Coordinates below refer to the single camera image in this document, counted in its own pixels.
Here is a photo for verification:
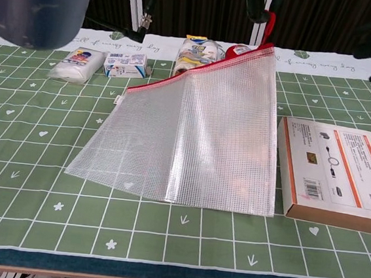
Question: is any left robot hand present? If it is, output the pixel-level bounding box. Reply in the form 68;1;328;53
241;0;274;25

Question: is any green checkered tablecloth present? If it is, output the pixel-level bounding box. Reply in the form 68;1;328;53
0;19;371;278

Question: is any small blue white box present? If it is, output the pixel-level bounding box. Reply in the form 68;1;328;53
101;50;154;82

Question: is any yellow white roll package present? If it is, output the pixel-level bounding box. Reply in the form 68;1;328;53
173;33;228;83

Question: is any black pleated curtain panel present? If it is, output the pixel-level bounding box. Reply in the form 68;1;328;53
82;0;135;35
266;0;371;58
146;0;257;44

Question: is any orange white flat box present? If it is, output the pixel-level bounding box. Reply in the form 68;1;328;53
268;116;371;235

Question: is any silver zip pouch red edge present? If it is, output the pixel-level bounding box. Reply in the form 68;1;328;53
61;24;291;218

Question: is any white tissue pack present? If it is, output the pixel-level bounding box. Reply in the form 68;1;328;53
47;44;107;88

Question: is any red ketchup squeeze bottle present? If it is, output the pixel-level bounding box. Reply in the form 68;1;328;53
224;43;261;64

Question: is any white partition frame post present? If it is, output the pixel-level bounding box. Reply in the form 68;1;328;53
249;19;272;48
126;0;154;34

